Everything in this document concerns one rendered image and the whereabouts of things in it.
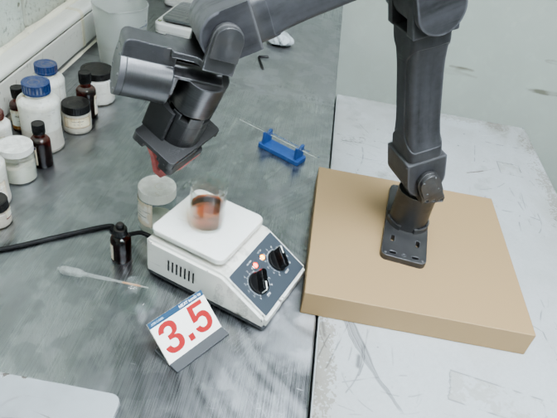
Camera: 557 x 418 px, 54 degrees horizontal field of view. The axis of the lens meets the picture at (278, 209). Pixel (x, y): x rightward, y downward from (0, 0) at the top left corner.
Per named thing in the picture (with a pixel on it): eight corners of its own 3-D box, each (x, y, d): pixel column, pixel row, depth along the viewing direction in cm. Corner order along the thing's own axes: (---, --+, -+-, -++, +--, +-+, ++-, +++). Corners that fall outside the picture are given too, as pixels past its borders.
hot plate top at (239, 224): (264, 221, 81) (265, 216, 81) (221, 268, 72) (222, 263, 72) (198, 191, 85) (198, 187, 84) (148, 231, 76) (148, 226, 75)
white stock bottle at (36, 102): (68, 152, 102) (61, 88, 94) (26, 157, 99) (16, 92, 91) (60, 133, 106) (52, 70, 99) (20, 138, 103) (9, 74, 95)
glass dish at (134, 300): (155, 284, 79) (155, 273, 78) (160, 313, 75) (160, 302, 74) (115, 289, 77) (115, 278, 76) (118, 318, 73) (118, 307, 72)
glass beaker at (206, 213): (199, 208, 81) (201, 162, 76) (231, 221, 79) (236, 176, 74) (177, 230, 76) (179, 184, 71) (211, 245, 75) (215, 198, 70)
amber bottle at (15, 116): (13, 124, 106) (6, 82, 101) (33, 123, 108) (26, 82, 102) (12, 133, 104) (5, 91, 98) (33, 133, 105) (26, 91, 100)
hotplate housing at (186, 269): (303, 279, 84) (312, 240, 79) (263, 334, 74) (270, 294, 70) (185, 222, 91) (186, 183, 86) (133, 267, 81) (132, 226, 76)
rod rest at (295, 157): (306, 160, 111) (308, 145, 109) (296, 167, 109) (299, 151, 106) (267, 140, 115) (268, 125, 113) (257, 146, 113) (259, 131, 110)
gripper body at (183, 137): (129, 139, 68) (144, 99, 63) (181, 106, 75) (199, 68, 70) (167, 174, 68) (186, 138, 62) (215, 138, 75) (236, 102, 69)
